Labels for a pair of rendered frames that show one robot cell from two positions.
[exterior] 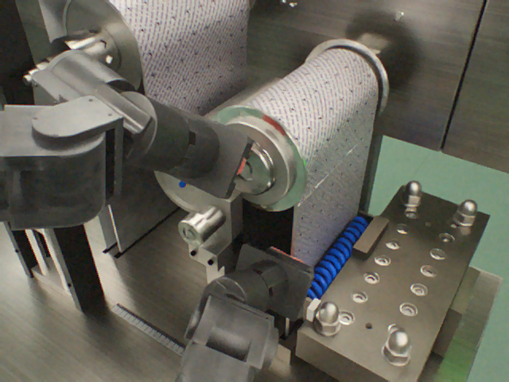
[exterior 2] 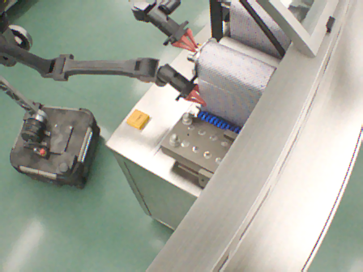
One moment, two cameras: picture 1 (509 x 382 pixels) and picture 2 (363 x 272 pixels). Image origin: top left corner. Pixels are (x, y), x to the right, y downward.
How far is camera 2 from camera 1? 1.13 m
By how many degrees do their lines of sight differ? 61
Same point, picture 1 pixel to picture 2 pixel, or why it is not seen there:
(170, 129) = (152, 19)
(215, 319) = (143, 61)
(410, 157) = not seen: outside the picture
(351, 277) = (212, 129)
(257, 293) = (164, 75)
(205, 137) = (167, 29)
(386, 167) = not seen: outside the picture
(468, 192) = not seen: outside the picture
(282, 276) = (181, 87)
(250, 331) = (142, 70)
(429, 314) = (194, 156)
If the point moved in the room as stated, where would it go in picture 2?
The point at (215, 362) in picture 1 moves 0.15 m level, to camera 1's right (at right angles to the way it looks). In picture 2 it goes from (132, 63) to (130, 97)
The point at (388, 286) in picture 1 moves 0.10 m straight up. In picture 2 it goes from (209, 143) to (208, 128)
